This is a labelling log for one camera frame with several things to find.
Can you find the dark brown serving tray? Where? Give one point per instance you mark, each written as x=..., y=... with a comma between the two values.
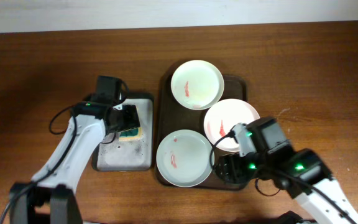
x=172, y=116

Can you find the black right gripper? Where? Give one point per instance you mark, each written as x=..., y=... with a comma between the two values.
x=239, y=173

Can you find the cream plate with red stain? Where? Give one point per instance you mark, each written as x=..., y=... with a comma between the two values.
x=197, y=84

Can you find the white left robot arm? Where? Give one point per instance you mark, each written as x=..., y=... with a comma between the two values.
x=50, y=195

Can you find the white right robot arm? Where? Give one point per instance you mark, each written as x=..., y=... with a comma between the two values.
x=302, y=174

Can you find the pink plate with red stain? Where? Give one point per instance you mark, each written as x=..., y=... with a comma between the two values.
x=225, y=114

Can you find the black tray with soapy water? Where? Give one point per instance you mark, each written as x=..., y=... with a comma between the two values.
x=134, y=155

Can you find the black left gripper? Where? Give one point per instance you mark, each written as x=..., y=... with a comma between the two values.
x=132, y=120

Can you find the green yellow sponge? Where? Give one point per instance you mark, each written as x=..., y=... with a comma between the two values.
x=131, y=134

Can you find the pale green plate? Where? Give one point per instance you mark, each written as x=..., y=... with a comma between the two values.
x=183, y=158

